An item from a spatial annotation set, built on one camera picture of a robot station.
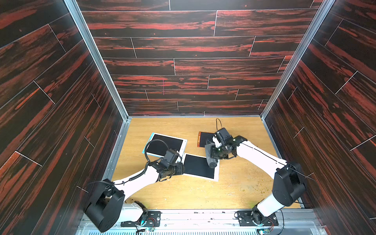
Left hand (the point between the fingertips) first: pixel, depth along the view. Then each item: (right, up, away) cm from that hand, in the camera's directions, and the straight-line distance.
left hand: (184, 169), depth 86 cm
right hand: (+18, +9, +2) cm, 20 cm away
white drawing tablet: (+9, -1, +11) cm, 14 cm away
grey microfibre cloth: (+16, +5, -5) cm, 17 cm away
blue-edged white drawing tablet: (-14, +13, -5) cm, 20 cm away
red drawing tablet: (+14, +19, +21) cm, 31 cm away
